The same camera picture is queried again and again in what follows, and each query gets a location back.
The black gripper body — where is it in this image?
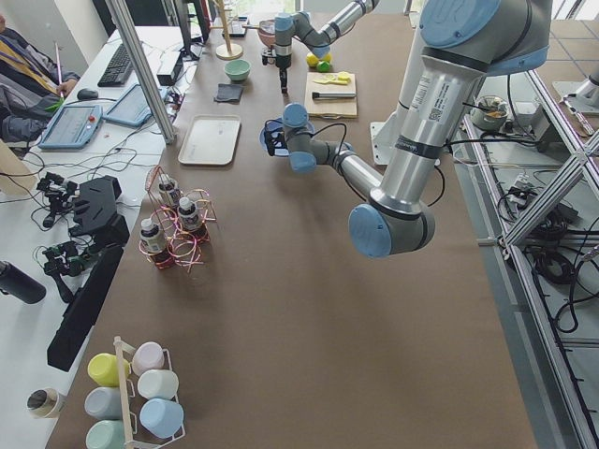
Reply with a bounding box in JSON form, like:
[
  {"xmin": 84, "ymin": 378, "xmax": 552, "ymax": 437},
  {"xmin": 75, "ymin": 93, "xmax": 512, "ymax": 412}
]
[{"xmin": 275, "ymin": 55, "xmax": 291, "ymax": 70}]

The blue round plate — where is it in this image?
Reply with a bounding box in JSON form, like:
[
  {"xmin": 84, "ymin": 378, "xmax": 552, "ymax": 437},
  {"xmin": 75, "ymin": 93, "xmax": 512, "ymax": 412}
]
[{"xmin": 259, "ymin": 118, "xmax": 289, "ymax": 157}]

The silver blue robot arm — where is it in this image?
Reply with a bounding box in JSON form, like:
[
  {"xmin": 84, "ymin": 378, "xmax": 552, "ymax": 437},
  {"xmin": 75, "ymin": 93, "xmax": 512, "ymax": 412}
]
[
  {"xmin": 274, "ymin": 0, "xmax": 379, "ymax": 94},
  {"xmin": 282, "ymin": 1, "xmax": 552, "ymax": 258}
]

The pink bowl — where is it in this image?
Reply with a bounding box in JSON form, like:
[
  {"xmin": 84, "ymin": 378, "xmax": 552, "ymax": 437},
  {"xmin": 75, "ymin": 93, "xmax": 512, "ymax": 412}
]
[{"xmin": 257, "ymin": 19, "xmax": 275, "ymax": 48}]

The green lime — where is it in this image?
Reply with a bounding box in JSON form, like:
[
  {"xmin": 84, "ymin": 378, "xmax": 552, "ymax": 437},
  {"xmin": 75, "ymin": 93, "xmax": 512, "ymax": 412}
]
[{"xmin": 315, "ymin": 61, "xmax": 330, "ymax": 73}]

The steel rod black tip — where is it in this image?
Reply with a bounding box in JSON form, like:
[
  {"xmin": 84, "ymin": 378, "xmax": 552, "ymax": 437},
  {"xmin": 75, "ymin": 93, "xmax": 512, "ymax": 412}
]
[{"xmin": 312, "ymin": 92, "xmax": 357, "ymax": 100}]

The mint green bowl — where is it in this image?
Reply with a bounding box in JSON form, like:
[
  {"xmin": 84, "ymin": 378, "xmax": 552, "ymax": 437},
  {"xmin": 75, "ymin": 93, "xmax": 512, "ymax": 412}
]
[{"xmin": 224, "ymin": 59, "xmax": 251, "ymax": 81}]

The wooden stand round base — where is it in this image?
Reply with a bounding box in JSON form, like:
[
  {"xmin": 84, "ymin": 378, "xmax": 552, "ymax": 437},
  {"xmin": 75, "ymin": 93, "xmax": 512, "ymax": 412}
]
[{"xmin": 214, "ymin": 0, "xmax": 243, "ymax": 61}]

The grey folded cloth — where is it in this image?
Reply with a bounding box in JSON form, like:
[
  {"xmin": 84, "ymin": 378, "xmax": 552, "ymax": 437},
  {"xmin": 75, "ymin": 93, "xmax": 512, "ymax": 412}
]
[{"xmin": 213, "ymin": 83, "xmax": 243, "ymax": 103}]

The thick lemon half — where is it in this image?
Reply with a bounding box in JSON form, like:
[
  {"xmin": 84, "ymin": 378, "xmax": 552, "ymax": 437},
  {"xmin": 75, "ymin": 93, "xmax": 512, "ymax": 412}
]
[{"xmin": 337, "ymin": 71, "xmax": 351, "ymax": 83}]

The yellow plastic knife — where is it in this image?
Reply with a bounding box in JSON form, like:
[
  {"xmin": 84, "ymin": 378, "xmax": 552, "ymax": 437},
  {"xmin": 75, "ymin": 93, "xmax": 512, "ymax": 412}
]
[{"xmin": 313, "ymin": 74, "xmax": 351, "ymax": 85}]

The bamboo cutting board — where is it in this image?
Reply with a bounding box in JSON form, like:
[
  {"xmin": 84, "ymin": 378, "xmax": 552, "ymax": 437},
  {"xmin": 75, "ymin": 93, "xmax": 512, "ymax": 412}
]
[{"xmin": 304, "ymin": 72, "xmax": 358, "ymax": 118}]

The cream rabbit tray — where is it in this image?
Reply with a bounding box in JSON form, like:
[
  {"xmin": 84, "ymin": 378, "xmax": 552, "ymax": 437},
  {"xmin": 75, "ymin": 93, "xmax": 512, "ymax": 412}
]
[{"xmin": 178, "ymin": 114, "xmax": 241, "ymax": 167}]

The blue teach pendant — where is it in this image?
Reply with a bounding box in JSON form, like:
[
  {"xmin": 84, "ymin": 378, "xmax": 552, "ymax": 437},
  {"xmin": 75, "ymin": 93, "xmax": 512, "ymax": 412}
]
[
  {"xmin": 103, "ymin": 83, "xmax": 153, "ymax": 127},
  {"xmin": 38, "ymin": 104, "xmax": 103, "ymax": 150}
]

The black keyboard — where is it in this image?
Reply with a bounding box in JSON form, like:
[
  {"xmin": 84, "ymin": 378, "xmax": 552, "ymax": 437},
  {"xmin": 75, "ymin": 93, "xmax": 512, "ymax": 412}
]
[{"xmin": 97, "ymin": 44, "xmax": 133, "ymax": 87}]

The rear white-label drink bottle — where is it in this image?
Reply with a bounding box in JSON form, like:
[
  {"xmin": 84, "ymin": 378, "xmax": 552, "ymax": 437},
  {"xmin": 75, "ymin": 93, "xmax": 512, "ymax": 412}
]
[{"xmin": 158, "ymin": 175, "xmax": 182, "ymax": 208}]

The white-label drink bottle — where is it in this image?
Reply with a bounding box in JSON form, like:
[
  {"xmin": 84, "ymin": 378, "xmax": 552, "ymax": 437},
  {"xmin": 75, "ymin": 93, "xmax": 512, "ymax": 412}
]
[
  {"xmin": 158, "ymin": 175, "xmax": 182, "ymax": 208},
  {"xmin": 139, "ymin": 218, "xmax": 170, "ymax": 268},
  {"xmin": 178, "ymin": 196, "xmax": 207, "ymax": 239}
]

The middle white-label drink bottle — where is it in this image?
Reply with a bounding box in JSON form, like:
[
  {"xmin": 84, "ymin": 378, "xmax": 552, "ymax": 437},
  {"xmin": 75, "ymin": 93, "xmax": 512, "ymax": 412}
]
[{"xmin": 178, "ymin": 196, "xmax": 207, "ymax": 239}]

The black computer mouse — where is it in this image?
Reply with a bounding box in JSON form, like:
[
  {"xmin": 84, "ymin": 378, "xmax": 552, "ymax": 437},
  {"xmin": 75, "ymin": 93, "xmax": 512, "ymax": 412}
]
[{"xmin": 77, "ymin": 88, "xmax": 99, "ymax": 101}]

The bowl on side shelf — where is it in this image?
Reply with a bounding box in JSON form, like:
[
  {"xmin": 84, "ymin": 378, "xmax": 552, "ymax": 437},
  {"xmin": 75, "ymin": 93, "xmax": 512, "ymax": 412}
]
[{"xmin": 471, "ymin": 95, "xmax": 508, "ymax": 132}]

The front white-label drink bottle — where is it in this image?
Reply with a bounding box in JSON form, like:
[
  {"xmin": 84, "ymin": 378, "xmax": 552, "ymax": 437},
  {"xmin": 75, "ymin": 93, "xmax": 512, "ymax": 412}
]
[{"xmin": 139, "ymin": 218, "xmax": 170, "ymax": 268}]

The black gripper stand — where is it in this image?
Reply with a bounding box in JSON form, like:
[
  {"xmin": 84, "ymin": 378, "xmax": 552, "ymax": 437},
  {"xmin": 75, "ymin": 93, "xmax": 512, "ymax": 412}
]
[{"xmin": 38, "ymin": 173, "xmax": 129, "ymax": 371}]

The seated person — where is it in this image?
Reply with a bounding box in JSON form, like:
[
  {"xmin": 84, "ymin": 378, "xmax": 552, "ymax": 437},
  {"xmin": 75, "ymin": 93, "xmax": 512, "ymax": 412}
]
[{"xmin": 1, "ymin": 19, "xmax": 80, "ymax": 144}]

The pink cup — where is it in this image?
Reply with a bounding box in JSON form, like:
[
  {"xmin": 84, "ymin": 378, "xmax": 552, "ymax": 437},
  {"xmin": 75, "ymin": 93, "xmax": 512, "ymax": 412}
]
[{"xmin": 132, "ymin": 341, "xmax": 165, "ymax": 376}]

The white cup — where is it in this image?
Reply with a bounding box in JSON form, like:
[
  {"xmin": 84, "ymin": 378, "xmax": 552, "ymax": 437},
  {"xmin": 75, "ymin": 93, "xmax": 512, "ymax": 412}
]
[{"xmin": 138, "ymin": 369, "xmax": 180, "ymax": 399}]

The black water bottle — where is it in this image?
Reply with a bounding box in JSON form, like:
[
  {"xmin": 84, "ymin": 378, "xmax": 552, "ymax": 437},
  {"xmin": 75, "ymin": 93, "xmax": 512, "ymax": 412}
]
[{"xmin": 1, "ymin": 261, "xmax": 46, "ymax": 304}]

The yellow cup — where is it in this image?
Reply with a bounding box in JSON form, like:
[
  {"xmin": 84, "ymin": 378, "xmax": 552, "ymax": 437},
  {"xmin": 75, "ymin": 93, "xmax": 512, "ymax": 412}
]
[{"xmin": 87, "ymin": 353, "xmax": 120, "ymax": 387}]

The light blue cup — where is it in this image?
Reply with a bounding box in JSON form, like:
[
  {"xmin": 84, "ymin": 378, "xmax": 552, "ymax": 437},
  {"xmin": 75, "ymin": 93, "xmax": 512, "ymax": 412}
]
[{"xmin": 139, "ymin": 398, "xmax": 184, "ymax": 439}]

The grey cup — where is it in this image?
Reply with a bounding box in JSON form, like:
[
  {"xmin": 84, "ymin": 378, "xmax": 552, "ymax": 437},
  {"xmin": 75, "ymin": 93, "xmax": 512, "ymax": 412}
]
[{"xmin": 84, "ymin": 386, "xmax": 122, "ymax": 420}]

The mint green cup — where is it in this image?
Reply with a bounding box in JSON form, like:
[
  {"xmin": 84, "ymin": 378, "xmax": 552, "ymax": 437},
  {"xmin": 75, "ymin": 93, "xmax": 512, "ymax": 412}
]
[{"xmin": 85, "ymin": 420, "xmax": 124, "ymax": 449}]

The tape roll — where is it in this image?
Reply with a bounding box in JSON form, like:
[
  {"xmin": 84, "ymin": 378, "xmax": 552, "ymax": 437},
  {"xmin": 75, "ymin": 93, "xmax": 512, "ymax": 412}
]
[{"xmin": 26, "ymin": 387, "xmax": 66, "ymax": 419}]

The aluminium frame post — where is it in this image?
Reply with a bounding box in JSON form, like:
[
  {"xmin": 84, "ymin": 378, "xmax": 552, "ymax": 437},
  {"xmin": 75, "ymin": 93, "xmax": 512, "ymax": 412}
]
[{"xmin": 107, "ymin": 0, "xmax": 176, "ymax": 145}]

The copper wire bottle rack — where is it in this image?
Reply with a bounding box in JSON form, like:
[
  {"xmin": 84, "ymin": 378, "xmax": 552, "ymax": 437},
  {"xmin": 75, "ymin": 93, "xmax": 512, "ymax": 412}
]
[{"xmin": 139, "ymin": 165, "xmax": 217, "ymax": 271}]

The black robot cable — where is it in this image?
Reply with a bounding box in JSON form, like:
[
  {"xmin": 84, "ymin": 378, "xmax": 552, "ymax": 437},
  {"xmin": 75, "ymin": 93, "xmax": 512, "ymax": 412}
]
[{"xmin": 306, "ymin": 122, "xmax": 446, "ymax": 207}]

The white wire cup rack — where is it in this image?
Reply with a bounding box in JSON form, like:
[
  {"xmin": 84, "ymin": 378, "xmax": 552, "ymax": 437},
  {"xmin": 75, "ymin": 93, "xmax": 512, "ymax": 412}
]
[{"xmin": 113, "ymin": 336, "xmax": 186, "ymax": 448}]

